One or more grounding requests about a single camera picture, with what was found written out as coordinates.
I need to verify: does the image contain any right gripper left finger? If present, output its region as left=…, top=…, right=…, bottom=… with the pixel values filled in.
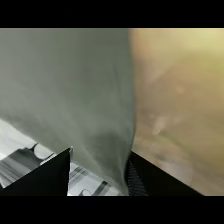
left=0, top=147, right=73, bottom=197

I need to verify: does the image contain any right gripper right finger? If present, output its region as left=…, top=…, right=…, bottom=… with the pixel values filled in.
left=125, top=151, right=205, bottom=197

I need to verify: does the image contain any grey-green garment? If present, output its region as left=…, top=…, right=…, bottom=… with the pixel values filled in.
left=0, top=28, right=138, bottom=197

